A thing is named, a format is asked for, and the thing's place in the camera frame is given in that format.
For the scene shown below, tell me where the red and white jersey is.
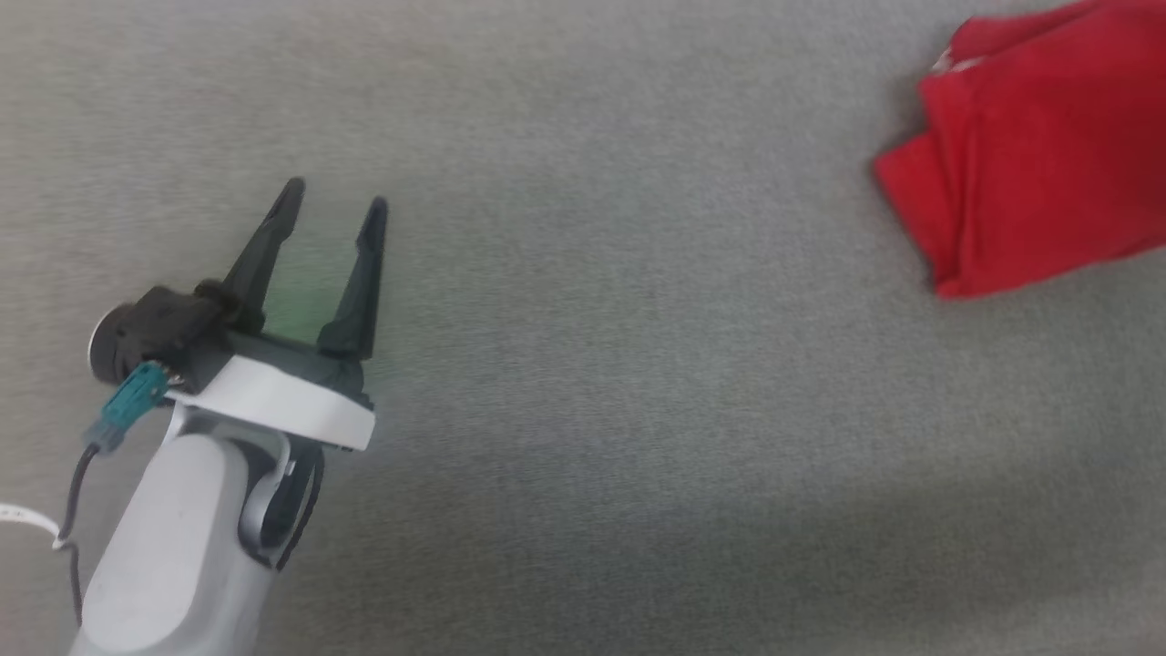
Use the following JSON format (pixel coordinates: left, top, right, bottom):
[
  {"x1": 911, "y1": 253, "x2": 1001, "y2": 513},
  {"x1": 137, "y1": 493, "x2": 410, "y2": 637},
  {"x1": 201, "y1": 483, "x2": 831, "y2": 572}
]
[{"x1": 872, "y1": 0, "x2": 1166, "y2": 302}]

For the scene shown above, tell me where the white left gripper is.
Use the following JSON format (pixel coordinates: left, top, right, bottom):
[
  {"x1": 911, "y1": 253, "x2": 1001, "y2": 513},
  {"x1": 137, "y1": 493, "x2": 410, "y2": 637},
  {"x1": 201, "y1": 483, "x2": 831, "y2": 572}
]
[{"x1": 168, "y1": 178, "x2": 391, "y2": 453}]

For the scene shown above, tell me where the white cable label tag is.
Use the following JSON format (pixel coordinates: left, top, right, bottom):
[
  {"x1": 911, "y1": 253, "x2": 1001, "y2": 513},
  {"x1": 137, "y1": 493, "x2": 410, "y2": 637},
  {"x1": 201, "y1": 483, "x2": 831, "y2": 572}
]
[{"x1": 0, "y1": 502, "x2": 66, "y2": 550}]

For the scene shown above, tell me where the teal left cable connector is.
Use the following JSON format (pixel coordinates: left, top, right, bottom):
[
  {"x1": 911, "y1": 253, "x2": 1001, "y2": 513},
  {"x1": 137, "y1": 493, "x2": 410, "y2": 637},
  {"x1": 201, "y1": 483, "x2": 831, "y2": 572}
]
[{"x1": 83, "y1": 361, "x2": 171, "y2": 455}]

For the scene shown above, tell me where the grey fabric sofa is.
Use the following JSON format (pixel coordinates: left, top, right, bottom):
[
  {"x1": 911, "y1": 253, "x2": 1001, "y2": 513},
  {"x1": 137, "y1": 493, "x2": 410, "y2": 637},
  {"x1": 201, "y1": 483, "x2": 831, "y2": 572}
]
[{"x1": 0, "y1": 0, "x2": 1166, "y2": 656}]

